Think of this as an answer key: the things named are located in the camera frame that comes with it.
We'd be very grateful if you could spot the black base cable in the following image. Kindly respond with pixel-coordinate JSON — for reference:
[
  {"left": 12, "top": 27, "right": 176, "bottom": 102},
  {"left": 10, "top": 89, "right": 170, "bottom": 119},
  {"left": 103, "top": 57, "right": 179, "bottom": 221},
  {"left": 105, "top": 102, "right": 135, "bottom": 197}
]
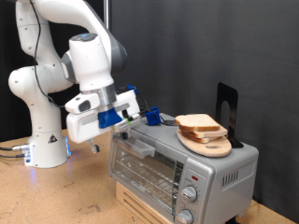
[{"left": 0, "top": 152, "right": 27, "bottom": 160}]

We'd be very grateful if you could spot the silver oven knob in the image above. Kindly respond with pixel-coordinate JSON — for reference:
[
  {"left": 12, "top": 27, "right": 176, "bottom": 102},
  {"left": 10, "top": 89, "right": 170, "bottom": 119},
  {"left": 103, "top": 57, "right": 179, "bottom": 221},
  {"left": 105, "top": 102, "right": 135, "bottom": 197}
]
[
  {"left": 180, "top": 185, "right": 199, "bottom": 203},
  {"left": 176, "top": 208, "right": 194, "bottom": 224}
]

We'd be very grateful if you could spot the aluminium foil liner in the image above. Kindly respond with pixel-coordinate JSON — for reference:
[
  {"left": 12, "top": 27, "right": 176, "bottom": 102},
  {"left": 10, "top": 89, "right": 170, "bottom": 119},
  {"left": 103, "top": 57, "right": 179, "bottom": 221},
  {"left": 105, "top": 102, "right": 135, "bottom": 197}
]
[{"left": 118, "top": 172, "right": 176, "bottom": 204}]

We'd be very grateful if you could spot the dark grey backdrop panel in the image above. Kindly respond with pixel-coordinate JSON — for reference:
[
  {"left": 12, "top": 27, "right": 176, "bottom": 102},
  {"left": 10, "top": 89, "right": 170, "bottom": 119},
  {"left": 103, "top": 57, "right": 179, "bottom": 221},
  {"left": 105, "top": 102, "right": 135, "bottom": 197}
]
[{"left": 110, "top": 0, "right": 299, "bottom": 223}]

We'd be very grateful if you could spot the round wooden cutting board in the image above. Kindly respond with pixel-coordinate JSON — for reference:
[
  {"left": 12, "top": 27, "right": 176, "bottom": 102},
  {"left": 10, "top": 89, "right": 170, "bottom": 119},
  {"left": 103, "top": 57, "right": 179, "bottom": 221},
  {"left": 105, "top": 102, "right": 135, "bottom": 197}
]
[{"left": 176, "top": 128, "right": 233, "bottom": 158}]

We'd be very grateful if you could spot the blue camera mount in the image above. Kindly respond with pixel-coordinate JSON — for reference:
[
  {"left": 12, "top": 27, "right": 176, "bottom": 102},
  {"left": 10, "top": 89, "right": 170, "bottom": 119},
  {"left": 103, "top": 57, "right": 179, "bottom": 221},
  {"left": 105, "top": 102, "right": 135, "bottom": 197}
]
[{"left": 97, "top": 107, "right": 123, "bottom": 130}]

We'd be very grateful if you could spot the blue cable clip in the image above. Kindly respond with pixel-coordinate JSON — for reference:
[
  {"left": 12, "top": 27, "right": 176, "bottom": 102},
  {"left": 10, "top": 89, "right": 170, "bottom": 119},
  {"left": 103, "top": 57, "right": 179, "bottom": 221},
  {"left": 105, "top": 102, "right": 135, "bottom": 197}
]
[{"left": 125, "top": 83, "right": 139, "bottom": 96}]

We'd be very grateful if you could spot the wire oven rack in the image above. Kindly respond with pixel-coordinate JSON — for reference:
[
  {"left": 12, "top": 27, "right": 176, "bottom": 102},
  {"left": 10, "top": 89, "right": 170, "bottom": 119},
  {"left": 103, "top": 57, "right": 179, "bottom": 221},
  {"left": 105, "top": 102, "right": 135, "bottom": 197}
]
[{"left": 113, "top": 148, "right": 185, "bottom": 206}]

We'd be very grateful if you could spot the vertical metal pole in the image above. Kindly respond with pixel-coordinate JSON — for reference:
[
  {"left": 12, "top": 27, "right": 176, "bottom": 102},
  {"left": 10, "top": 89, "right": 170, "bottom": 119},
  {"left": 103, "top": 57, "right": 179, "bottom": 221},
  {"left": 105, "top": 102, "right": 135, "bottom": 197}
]
[{"left": 103, "top": 0, "right": 112, "bottom": 32}]

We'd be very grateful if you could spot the metal spatula with blue block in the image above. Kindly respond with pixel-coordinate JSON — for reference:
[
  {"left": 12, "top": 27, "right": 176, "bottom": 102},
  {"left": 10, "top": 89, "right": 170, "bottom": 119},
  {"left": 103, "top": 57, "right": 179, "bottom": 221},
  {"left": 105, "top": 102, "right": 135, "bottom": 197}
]
[{"left": 139, "top": 106, "right": 179, "bottom": 127}]

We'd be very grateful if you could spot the silver toaster oven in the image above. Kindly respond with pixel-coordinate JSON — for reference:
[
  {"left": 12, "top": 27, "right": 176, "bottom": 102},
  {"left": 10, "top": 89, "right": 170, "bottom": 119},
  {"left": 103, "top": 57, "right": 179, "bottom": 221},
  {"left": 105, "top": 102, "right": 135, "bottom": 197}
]
[{"left": 107, "top": 112, "right": 260, "bottom": 224}]

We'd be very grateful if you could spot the black backdrop curtain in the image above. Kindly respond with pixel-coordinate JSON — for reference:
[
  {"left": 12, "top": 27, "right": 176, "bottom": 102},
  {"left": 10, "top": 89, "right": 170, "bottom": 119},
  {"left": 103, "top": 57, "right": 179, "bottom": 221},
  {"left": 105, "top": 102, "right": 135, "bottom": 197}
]
[{"left": 0, "top": 0, "right": 107, "bottom": 143}]

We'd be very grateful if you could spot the glass oven door with handle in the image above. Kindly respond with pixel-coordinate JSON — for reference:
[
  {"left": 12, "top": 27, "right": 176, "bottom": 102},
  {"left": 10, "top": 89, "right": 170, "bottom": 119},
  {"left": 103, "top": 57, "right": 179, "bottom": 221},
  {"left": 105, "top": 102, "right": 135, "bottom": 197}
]
[{"left": 109, "top": 128, "right": 189, "bottom": 217}]

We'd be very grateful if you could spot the black metal bookend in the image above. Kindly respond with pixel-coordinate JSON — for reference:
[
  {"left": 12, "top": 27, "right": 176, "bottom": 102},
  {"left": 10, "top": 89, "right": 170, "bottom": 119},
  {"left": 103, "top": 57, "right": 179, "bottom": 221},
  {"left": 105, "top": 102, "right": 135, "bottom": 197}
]
[{"left": 215, "top": 81, "right": 245, "bottom": 149}]

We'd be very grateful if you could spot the wrist camera with green sticker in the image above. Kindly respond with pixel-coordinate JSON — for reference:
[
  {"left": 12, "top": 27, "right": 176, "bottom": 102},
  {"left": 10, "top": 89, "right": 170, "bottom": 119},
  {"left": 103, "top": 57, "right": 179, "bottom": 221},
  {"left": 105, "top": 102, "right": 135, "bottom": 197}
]
[{"left": 112, "top": 112, "right": 142, "bottom": 134}]

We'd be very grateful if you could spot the black cable with silver connector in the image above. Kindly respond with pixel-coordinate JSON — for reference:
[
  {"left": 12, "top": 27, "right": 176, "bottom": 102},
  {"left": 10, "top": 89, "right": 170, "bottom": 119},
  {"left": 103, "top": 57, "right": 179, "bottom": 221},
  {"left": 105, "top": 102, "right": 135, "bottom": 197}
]
[{"left": 0, "top": 143, "right": 31, "bottom": 152}]

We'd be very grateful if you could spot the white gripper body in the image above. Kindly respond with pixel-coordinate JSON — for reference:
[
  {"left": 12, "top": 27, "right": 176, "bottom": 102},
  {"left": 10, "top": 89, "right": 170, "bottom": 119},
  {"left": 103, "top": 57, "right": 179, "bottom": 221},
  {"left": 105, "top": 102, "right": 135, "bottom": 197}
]
[{"left": 64, "top": 91, "right": 141, "bottom": 144}]

